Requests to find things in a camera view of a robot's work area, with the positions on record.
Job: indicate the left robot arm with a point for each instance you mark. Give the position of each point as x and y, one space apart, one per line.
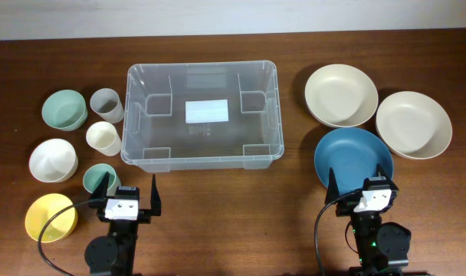
114 253

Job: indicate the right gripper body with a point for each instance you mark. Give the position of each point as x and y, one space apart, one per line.
348 204

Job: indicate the cream cup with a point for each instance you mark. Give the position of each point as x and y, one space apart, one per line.
103 137

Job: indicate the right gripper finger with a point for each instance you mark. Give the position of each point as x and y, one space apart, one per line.
381 173
332 188

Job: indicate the beige plate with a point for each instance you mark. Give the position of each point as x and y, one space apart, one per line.
339 95
413 125

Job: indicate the blue plate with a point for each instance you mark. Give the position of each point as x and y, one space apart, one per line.
352 154

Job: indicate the green cup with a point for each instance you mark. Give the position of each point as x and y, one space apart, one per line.
94 175

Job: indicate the white bowl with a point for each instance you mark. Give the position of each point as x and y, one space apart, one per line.
54 160

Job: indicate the yellow bowl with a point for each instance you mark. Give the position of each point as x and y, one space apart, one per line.
42 210

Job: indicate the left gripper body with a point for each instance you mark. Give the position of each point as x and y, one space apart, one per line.
143 216

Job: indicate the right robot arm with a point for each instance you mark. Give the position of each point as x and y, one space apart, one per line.
382 247

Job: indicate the green bowl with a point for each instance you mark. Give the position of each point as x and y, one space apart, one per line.
65 110

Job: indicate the white label in bin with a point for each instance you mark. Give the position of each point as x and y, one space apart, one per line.
206 111

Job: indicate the grey cup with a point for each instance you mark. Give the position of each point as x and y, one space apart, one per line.
106 103

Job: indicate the clear plastic storage bin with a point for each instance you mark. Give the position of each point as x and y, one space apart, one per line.
156 137

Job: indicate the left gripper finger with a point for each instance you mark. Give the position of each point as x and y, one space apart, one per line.
155 200
99 195

